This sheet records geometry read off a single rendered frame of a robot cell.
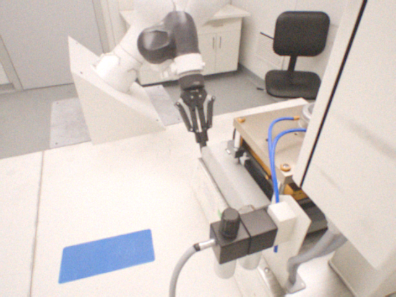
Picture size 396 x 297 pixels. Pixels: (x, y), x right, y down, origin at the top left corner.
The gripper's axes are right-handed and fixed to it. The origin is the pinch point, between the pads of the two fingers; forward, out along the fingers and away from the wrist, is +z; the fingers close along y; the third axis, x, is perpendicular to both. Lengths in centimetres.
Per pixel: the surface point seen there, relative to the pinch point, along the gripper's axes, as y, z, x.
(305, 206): 5.9, 13.5, -35.7
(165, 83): 47, -62, 237
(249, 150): 1.5, 2.1, -25.9
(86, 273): -37.8, 24.8, -8.0
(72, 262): -41.0, 22.4, -4.5
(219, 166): -4.7, 4.5, -22.6
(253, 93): 136, -32, 198
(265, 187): 1.5, 9.7, -30.1
